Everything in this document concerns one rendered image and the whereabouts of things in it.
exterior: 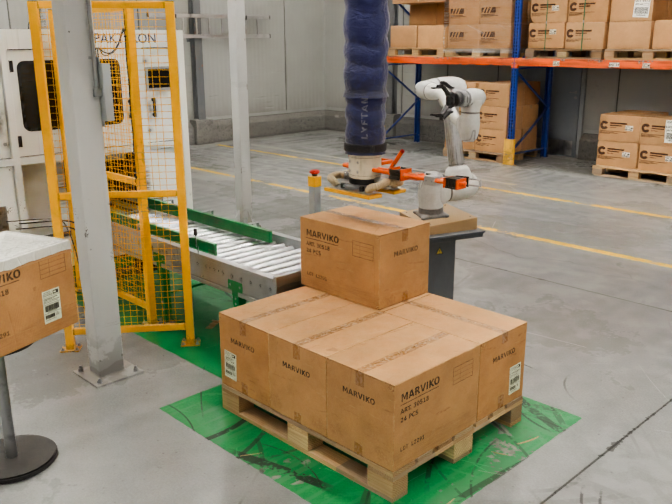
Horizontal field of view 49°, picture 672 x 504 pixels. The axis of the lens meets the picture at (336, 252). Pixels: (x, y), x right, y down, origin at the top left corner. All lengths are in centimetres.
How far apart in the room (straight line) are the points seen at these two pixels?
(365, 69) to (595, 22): 768
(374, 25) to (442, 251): 155
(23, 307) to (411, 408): 170
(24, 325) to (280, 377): 116
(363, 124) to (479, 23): 842
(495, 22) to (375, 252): 855
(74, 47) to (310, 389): 212
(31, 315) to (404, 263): 182
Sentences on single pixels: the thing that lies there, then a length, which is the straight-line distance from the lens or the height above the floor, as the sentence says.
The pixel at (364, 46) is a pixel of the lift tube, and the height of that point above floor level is 185.
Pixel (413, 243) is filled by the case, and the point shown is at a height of 85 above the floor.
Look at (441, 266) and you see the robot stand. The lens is 471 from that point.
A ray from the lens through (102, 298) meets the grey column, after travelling 441.
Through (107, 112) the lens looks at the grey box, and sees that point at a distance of 420.
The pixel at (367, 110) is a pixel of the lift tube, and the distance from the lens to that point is 386.
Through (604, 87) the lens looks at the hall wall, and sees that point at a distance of 1262.
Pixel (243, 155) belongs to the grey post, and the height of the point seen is 78.
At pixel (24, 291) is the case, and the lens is 343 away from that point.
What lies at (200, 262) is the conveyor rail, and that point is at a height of 54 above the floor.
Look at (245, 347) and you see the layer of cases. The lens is 375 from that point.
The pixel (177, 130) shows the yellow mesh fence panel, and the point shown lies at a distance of 455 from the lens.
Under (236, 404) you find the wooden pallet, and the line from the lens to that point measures 397.
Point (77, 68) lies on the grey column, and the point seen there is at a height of 175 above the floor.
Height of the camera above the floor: 189
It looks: 16 degrees down
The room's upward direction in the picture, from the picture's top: straight up
